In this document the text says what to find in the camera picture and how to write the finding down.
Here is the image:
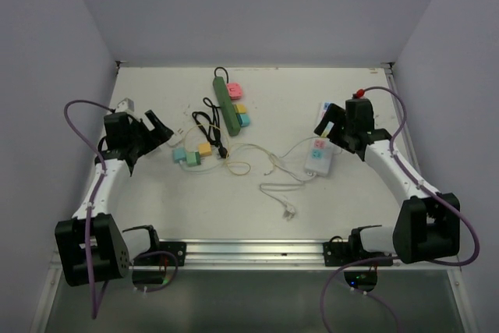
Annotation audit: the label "white usb charger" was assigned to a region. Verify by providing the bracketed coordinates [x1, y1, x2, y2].
[167, 128, 183, 148]

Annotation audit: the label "blue usb charger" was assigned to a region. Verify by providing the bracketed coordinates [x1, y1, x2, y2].
[172, 147, 186, 164]

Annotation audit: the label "green usb charger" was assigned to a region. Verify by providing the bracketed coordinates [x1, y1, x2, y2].
[186, 151, 201, 167]

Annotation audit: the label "yellow usb charger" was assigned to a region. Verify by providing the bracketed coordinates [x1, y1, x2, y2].
[198, 143, 212, 157]

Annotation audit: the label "white power strip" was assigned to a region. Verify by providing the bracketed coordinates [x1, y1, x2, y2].
[304, 122, 336, 177]

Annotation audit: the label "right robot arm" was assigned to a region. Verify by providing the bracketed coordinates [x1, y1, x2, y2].
[314, 98, 460, 265]

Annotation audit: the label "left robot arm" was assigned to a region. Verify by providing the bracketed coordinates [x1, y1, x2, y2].
[55, 110, 174, 286]

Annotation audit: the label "yellow plug adapter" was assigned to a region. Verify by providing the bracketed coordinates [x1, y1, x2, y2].
[234, 104, 247, 114]

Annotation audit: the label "blue plug adapter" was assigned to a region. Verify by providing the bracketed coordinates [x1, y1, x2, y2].
[236, 113, 250, 128]

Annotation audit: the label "pink plug adapter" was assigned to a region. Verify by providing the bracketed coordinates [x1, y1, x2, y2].
[226, 82, 243, 101]

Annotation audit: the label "green power strip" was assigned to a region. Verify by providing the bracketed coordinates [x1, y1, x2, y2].
[212, 76, 241, 136]

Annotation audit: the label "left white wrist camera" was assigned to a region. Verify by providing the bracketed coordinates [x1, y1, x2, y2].
[115, 97, 135, 116]

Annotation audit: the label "black power cord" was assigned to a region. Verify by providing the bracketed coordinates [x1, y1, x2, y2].
[191, 66, 231, 161]

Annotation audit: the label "light green charging cable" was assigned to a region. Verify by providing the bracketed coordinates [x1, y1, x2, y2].
[179, 136, 317, 184]

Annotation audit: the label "white power cord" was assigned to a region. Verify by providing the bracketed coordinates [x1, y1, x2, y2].
[259, 171, 319, 223]

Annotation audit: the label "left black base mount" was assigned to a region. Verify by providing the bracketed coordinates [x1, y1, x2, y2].
[158, 241, 187, 267]

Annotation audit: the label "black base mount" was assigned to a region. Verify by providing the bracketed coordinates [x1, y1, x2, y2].
[322, 236, 352, 267]
[158, 241, 187, 267]

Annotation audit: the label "aluminium front rail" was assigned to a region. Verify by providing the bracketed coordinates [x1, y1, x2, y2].
[48, 236, 463, 271]

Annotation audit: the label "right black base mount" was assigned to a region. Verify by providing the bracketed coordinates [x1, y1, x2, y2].
[322, 236, 352, 267]

